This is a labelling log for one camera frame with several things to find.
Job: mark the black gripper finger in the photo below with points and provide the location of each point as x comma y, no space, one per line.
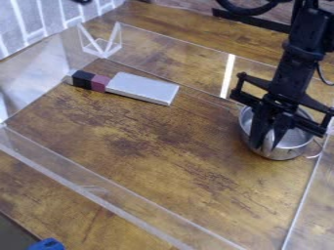
260,124
283,123

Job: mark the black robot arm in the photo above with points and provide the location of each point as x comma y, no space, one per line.
309,43

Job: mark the clear acrylic triangular bracket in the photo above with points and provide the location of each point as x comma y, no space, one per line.
97,46

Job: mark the blue object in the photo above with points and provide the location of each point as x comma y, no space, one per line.
47,244

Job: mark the black wall strip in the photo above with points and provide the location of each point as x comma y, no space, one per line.
271,25

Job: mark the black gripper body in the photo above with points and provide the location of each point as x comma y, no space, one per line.
283,104

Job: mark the silver metal pot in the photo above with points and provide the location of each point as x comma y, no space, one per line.
290,148

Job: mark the spoon with yellow handle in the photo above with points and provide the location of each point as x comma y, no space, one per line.
267,143

